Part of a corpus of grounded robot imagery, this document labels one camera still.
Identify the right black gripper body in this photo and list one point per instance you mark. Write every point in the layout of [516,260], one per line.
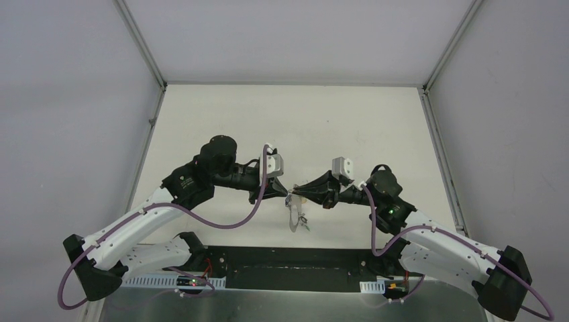
[336,186]

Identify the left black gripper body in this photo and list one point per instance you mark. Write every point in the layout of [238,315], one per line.
[262,187]

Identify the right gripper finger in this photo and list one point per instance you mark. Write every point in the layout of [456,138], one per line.
[317,185]
[318,196]

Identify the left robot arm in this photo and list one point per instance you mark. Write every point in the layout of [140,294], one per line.
[104,260]

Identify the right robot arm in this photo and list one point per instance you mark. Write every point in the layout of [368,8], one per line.
[497,278]

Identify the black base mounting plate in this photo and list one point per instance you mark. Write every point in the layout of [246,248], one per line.
[297,269]

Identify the right controller board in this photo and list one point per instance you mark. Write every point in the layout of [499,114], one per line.
[397,289]

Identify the controller board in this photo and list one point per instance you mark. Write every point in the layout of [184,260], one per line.
[190,282]
[397,289]

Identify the left controller board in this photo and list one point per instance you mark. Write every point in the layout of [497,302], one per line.
[190,282]

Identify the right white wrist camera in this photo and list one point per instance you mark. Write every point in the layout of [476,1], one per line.
[343,168]

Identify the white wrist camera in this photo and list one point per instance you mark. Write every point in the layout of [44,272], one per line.
[271,164]
[343,168]

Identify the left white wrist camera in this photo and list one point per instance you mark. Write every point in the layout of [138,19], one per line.
[271,164]

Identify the aluminium frame rail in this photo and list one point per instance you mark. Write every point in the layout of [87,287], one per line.
[156,297]

